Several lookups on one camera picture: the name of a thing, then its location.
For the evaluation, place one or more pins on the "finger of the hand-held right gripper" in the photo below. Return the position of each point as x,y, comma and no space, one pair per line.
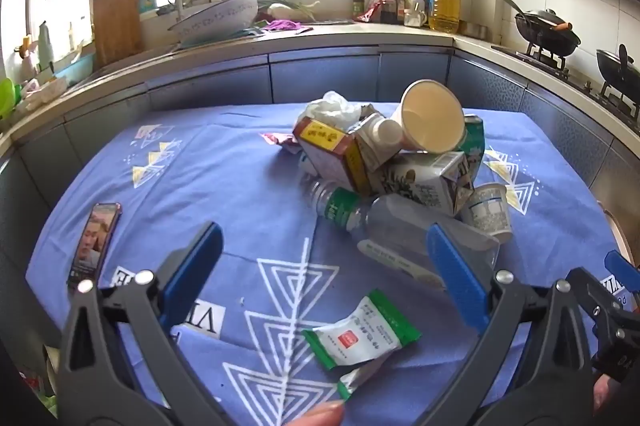
617,346
590,284

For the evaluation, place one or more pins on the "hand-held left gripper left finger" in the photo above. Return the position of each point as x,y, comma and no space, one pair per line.
197,258

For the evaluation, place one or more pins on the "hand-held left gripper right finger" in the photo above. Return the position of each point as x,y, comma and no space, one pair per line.
457,273

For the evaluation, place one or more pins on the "white printed cup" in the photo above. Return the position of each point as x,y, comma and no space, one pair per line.
487,211

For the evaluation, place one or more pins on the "green white milk carton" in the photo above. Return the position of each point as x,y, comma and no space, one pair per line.
420,186

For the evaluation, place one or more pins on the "smartphone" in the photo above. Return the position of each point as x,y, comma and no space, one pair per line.
92,246

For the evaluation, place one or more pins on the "green white snack packet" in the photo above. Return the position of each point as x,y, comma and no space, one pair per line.
357,331

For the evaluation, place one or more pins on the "green drink can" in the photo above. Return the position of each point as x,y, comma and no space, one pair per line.
474,146

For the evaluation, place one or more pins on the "clear bottle with green label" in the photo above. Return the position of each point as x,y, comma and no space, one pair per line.
345,208

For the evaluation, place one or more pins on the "red foil wrapper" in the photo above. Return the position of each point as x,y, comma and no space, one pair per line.
275,139

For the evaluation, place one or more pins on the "white pill bottle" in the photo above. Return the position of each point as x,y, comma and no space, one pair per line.
380,136

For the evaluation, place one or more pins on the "pink paper cup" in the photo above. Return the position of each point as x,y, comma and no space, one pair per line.
430,116

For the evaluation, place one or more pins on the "yellow red cardboard box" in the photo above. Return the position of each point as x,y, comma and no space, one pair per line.
325,141

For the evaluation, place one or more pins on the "white plastic bag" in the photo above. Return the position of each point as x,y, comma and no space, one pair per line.
330,106

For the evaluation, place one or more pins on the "person's right hand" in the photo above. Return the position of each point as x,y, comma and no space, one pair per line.
602,393

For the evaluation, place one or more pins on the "person's left hand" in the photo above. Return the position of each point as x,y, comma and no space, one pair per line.
320,416

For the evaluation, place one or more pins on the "blue printed tablecloth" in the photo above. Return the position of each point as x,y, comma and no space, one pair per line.
225,186

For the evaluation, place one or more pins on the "gas stove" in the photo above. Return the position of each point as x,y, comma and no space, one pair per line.
575,79

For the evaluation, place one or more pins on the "white patterned basin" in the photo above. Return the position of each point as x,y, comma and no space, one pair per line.
215,19

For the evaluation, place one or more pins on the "small steel cup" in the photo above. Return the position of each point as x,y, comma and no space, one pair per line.
475,30

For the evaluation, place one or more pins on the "wooden cutting board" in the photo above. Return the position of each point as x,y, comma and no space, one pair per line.
115,26

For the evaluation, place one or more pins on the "green plastic container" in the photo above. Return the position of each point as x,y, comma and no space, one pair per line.
7,99

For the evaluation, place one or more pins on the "purple cloth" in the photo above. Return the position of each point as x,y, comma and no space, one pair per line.
282,25

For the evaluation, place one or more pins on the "black wok with wooden knob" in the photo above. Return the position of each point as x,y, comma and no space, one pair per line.
545,34

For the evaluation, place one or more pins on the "pale green bottle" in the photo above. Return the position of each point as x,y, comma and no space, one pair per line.
45,49

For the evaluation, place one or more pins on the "yellow cooking oil bottle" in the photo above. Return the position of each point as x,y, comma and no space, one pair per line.
444,6

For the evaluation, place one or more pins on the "green scallions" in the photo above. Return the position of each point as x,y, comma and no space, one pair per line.
295,4

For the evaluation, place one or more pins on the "steel ladle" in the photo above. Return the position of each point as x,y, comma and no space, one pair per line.
510,3

